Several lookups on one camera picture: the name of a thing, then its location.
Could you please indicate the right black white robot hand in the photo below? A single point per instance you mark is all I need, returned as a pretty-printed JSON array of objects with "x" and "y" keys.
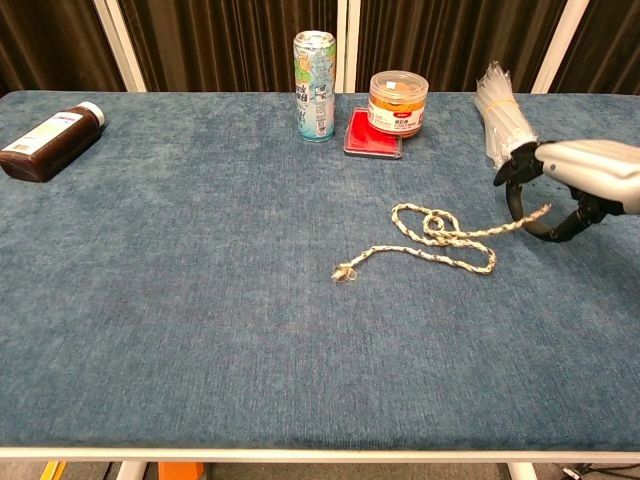
[{"x": 590, "y": 167}]

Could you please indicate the bundle of clear plastic straws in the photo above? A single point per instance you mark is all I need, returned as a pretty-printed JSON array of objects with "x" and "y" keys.
[{"x": 500, "y": 115}]

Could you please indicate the brown pleated curtain panel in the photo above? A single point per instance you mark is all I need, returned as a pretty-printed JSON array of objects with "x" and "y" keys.
[
  {"x": 225, "y": 45},
  {"x": 50, "y": 45},
  {"x": 450, "y": 35},
  {"x": 610, "y": 45}
]

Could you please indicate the clear jar orange label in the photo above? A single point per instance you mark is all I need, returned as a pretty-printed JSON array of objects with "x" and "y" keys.
[{"x": 397, "y": 105}]

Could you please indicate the red flat ink pad box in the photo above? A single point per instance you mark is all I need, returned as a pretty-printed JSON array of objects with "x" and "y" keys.
[{"x": 370, "y": 144}]

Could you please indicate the tall printed drink can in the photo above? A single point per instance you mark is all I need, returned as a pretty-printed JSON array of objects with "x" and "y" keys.
[{"x": 315, "y": 85}]

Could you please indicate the blue fabric table mat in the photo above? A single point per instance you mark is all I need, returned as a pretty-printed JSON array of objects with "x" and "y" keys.
[{"x": 225, "y": 325}]

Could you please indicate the brown bottle white label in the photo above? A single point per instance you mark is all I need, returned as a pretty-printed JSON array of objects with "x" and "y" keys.
[{"x": 45, "y": 145}]

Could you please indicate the white partition frame post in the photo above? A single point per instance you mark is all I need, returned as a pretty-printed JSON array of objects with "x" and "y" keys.
[
  {"x": 560, "y": 45},
  {"x": 122, "y": 45},
  {"x": 347, "y": 45}
]

